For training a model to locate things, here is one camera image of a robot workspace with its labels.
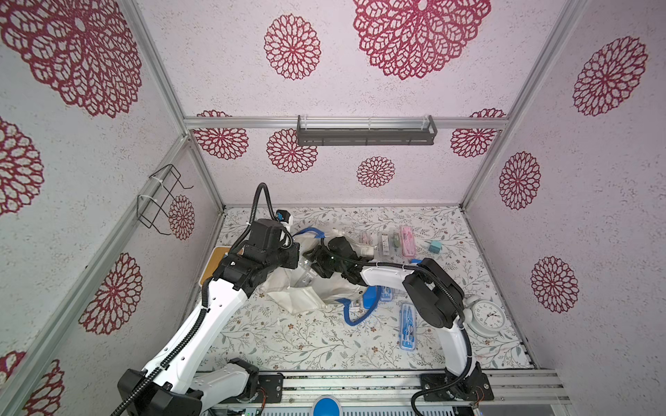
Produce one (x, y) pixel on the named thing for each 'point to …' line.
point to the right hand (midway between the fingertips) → (302, 255)
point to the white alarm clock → (484, 318)
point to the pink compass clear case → (367, 238)
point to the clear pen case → (385, 243)
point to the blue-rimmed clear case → (371, 296)
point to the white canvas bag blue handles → (303, 290)
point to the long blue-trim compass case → (407, 327)
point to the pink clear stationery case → (408, 241)
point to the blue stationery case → (416, 261)
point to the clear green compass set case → (396, 243)
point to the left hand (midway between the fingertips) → (294, 248)
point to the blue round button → (326, 406)
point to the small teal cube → (435, 246)
